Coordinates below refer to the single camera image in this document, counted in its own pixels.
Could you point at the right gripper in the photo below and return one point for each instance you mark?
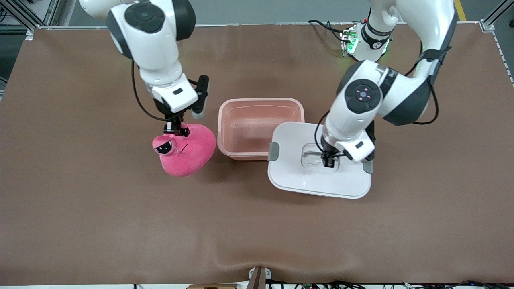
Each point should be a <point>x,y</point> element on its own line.
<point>168,115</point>

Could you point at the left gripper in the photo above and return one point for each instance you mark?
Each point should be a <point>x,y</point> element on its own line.
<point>327,159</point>

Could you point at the white box lid grey clips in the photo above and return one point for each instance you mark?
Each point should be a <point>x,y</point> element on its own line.
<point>317,176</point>

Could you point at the pink plush toy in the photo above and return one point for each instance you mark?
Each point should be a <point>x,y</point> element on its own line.
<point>188,156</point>

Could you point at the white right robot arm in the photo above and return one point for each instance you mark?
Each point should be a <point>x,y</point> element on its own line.
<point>152,48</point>

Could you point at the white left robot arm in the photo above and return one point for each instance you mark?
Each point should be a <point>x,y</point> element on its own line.
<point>353,116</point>

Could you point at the pink translucent plastic box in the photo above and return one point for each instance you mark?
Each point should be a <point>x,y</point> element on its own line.
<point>249,128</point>

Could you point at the brown table mat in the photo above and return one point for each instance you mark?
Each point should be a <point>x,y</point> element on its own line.
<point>257,233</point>

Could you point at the brown wooden piece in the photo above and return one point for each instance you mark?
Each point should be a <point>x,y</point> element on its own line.
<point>211,286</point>

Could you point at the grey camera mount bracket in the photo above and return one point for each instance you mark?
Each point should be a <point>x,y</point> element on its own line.
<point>259,277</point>

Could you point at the aluminium frame post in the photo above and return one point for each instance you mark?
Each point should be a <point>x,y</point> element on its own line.
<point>496,16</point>
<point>18,14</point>

